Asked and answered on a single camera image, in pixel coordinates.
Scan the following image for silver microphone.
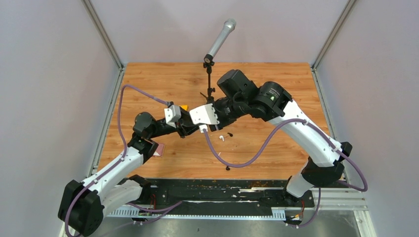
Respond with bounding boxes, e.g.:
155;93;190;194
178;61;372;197
204;18;237;64

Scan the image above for small pink card packet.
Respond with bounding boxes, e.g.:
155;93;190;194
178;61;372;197
153;143;165;157

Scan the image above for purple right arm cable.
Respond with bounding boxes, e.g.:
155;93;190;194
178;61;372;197
202;118;368;229

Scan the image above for black tripod mic stand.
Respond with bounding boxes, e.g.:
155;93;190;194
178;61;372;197
200;61;215;104

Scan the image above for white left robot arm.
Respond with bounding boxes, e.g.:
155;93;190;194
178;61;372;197
58;109;199;237

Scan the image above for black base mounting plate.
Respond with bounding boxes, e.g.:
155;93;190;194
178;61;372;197
133;179;315;217

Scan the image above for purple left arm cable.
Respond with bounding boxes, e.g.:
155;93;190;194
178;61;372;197
64;84;183;237

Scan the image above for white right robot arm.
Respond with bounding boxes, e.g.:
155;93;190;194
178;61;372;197
210;70;352;206

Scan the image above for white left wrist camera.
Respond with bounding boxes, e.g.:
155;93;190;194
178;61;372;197
164;105;181;128

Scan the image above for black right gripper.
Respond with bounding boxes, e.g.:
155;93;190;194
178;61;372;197
208;96;248;130

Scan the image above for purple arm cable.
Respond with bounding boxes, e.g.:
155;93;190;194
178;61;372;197
64;84;183;237
202;118;368;229

